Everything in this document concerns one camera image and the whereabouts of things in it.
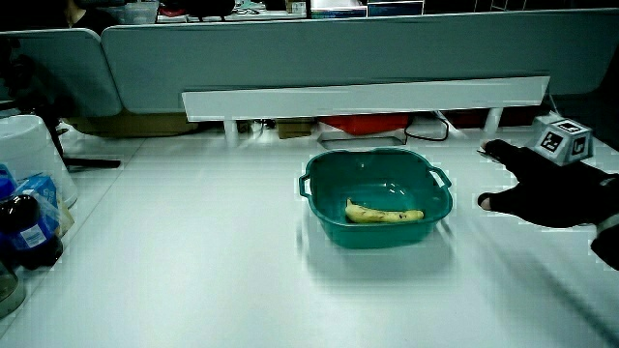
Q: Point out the person's right hand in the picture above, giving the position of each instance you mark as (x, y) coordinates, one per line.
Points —
(546, 193)

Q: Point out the yellow banana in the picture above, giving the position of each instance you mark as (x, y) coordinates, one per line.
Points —
(382, 214)

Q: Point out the green plastic basin plate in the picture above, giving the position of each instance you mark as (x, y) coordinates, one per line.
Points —
(338, 193)

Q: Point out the person's right forearm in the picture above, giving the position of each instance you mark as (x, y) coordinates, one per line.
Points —
(608, 246)

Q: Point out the red flat object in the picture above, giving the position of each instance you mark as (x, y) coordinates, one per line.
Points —
(365, 124)

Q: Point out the white desk shelf riser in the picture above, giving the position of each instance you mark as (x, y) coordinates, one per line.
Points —
(362, 99)

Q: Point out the small brown box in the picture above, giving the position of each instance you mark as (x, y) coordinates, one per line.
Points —
(294, 128)

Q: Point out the wide grey desk partition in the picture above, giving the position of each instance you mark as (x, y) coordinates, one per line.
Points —
(314, 53)

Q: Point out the brown cardboard sheet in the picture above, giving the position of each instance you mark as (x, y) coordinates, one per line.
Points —
(130, 124)

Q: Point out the black flat stand base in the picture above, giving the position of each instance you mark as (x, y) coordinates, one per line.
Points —
(92, 163)

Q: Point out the narrow grey desk partition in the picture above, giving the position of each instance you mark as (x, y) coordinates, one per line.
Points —
(63, 67)

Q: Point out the blue tissue packet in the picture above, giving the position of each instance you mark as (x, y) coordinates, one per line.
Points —
(46, 193)

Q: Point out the white plastic bucket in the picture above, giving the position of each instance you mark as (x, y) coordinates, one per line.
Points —
(29, 150)

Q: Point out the dark soda bottle blue label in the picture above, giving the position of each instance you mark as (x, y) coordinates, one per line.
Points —
(26, 232)

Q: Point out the clear glass jar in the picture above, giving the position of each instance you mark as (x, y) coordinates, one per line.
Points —
(8, 287)

